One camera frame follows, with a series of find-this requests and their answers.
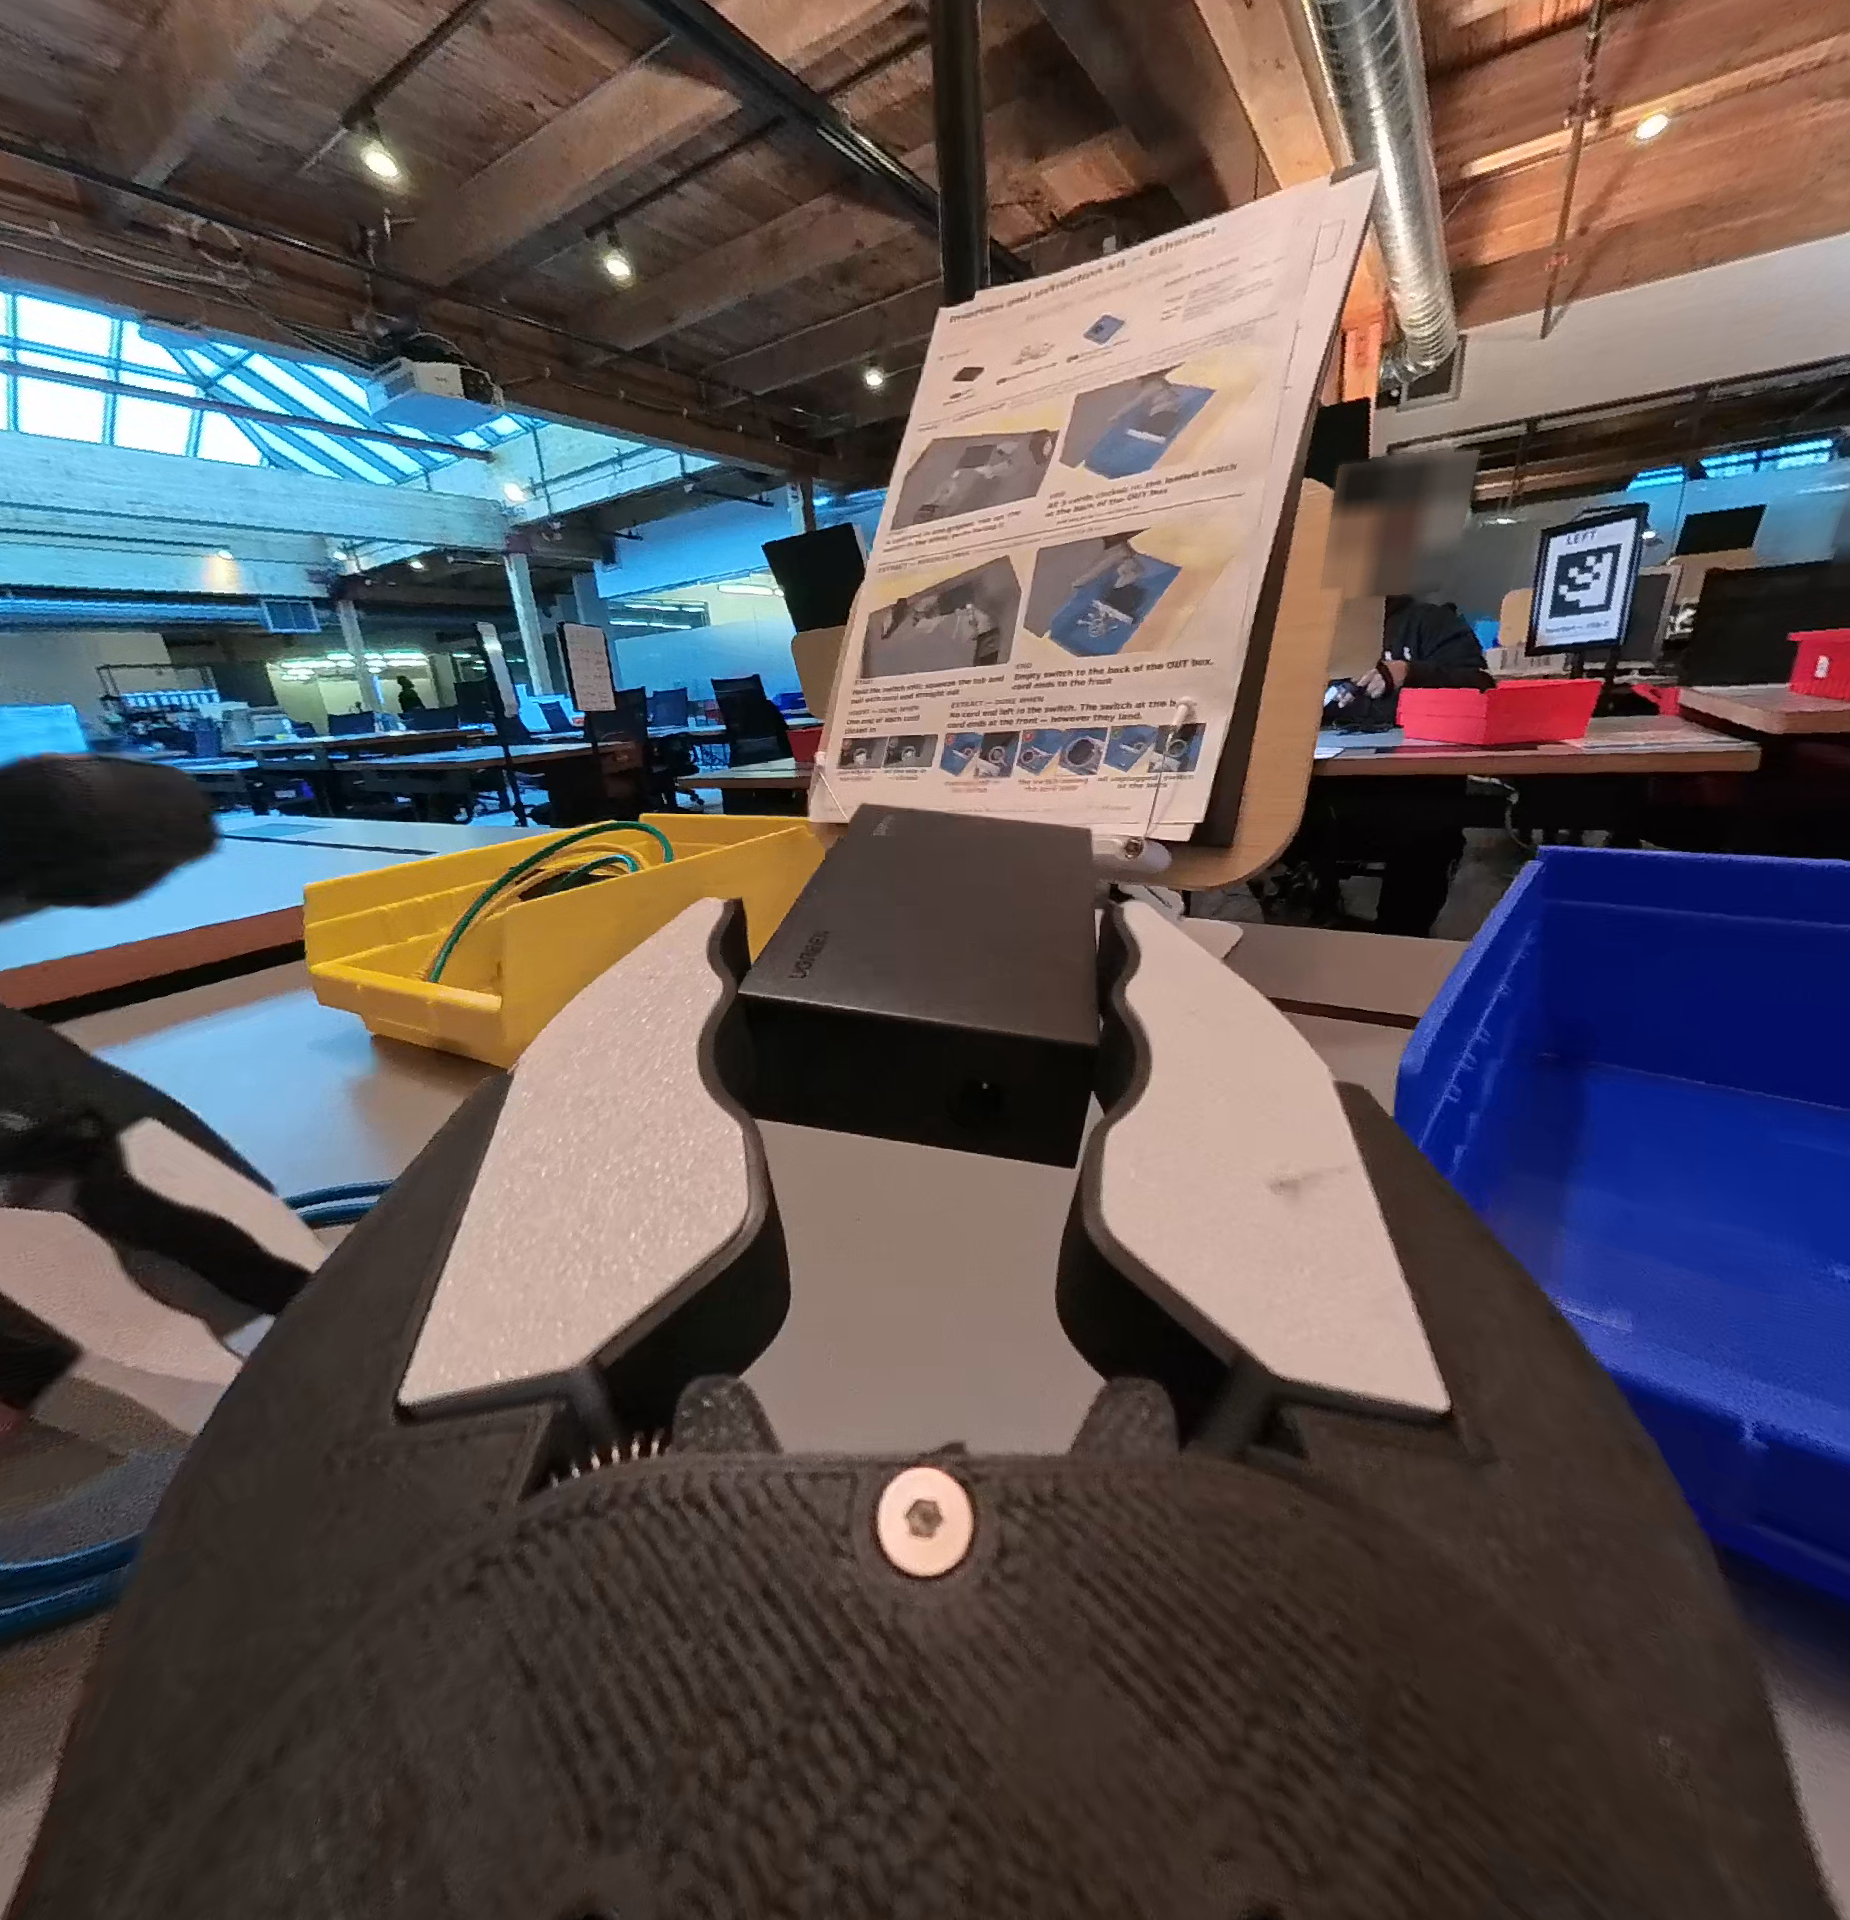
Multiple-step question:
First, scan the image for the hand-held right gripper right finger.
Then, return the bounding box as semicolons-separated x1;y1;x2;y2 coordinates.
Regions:
1055;899;1454;1425

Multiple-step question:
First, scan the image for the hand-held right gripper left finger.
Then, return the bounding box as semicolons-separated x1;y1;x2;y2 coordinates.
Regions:
397;895;796;1424

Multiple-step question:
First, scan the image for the black network switch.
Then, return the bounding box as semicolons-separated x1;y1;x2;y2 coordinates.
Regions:
735;807;1106;1170

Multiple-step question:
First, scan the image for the blue ethernet cable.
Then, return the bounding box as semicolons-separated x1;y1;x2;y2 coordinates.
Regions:
0;1180;406;1654

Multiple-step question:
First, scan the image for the yellow plastic bin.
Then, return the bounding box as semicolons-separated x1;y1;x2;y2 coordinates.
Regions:
301;813;827;1069

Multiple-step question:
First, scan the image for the wooden sheet stand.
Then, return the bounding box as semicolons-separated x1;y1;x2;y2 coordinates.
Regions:
790;481;1338;890

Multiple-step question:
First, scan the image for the blue plastic bin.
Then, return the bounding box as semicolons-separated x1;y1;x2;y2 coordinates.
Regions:
1393;843;1850;1621

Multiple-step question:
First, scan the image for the black office chair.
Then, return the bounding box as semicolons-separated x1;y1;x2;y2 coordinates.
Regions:
710;679;796;772

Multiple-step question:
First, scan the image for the white ceiling projector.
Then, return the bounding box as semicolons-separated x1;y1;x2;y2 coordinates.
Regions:
362;359;505;428

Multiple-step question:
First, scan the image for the printed tag sign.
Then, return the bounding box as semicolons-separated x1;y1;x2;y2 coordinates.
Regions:
1525;503;1650;656

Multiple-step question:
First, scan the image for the printed instruction sheet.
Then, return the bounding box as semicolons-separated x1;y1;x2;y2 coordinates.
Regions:
807;169;1379;833

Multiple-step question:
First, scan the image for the black pole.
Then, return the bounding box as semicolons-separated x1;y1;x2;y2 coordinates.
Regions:
933;0;995;295

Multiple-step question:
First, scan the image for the green cable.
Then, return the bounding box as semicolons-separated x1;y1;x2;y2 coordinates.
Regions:
422;824;678;992

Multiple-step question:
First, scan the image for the silver ventilation duct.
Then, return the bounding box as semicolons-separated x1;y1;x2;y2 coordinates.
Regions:
1308;0;1467;393

